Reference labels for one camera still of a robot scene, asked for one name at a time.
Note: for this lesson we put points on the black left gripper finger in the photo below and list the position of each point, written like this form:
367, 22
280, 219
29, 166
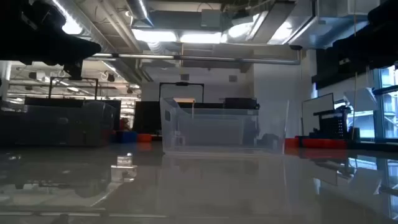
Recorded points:
91, 49

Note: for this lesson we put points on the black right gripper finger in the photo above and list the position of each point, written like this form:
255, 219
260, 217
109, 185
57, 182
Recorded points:
343, 46

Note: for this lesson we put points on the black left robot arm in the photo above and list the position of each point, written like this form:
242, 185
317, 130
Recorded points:
25, 25

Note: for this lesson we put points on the white board panel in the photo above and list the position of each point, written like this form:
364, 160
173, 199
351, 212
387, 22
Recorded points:
317, 112

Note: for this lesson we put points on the grey plastic bin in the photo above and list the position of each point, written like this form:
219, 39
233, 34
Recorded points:
46, 124

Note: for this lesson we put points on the black perforated rack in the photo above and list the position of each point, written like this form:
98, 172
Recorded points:
332, 124

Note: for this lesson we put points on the red blurry object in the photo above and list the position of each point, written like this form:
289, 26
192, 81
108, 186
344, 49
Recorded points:
124, 124

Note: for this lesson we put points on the black partition panel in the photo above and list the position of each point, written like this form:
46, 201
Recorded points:
146, 118

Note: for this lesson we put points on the blue long block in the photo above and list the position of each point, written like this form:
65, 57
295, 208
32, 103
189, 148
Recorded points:
126, 137

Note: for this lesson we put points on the black monitor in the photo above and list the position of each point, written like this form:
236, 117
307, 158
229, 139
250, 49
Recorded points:
241, 103

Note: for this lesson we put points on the grey ceiling pipe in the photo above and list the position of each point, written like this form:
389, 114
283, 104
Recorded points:
217, 58

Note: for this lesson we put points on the clear plastic bin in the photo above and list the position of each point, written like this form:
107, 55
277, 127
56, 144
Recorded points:
217, 130

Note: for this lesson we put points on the black metal frame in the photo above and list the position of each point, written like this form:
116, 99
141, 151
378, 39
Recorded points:
90, 78
182, 83

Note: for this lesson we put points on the black aluminium table frame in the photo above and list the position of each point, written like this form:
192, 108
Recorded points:
373, 146

